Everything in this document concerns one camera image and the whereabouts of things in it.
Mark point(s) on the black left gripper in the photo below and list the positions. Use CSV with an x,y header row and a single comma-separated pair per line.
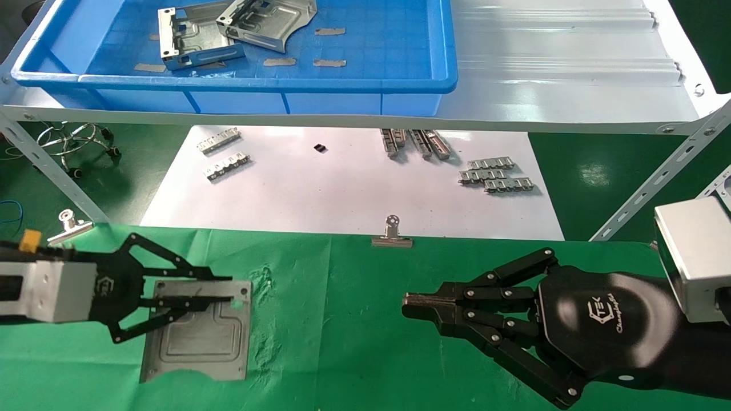
x,y
117,288

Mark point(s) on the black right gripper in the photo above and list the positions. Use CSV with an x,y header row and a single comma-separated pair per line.
x,y
611,325

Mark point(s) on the embossed metal plate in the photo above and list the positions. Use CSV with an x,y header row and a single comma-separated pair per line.
x,y
200,348

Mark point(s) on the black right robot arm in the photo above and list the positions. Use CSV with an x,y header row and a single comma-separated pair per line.
x,y
711,359

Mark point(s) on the silver binder clip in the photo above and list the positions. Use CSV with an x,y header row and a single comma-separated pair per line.
x,y
71,228
392,240

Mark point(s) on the notched metal strip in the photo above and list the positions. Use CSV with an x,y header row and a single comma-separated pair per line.
x,y
218,140
227,166
508,185
490,164
481,176

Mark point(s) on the green table cloth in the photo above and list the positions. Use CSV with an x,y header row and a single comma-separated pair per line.
x,y
342,354

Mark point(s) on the perforated white shelf brace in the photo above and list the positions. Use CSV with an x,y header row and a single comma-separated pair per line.
x,y
51,165
657,177

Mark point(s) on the white paper sheet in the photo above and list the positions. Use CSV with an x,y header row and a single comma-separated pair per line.
x,y
331,194

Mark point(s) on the chrome stool base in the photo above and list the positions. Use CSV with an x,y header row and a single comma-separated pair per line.
x,y
68,142

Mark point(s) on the small black clip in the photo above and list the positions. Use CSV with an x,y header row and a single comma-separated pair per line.
x,y
320,148

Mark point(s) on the grey tape piece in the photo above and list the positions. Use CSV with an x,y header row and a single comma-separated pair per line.
x,y
149,67
330,31
329,63
280,61

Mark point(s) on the white metal shelf board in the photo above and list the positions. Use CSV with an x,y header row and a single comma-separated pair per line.
x,y
559,68

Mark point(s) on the blue plastic bin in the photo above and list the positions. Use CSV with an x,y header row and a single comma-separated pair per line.
x,y
388,51

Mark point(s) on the short metal rail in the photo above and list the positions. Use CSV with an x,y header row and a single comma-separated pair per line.
x,y
393,141
429,144

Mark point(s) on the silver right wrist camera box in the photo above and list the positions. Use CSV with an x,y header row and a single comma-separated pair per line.
x,y
697,257

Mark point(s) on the metal bracket plate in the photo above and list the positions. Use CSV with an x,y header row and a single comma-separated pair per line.
x,y
274,23
194,40

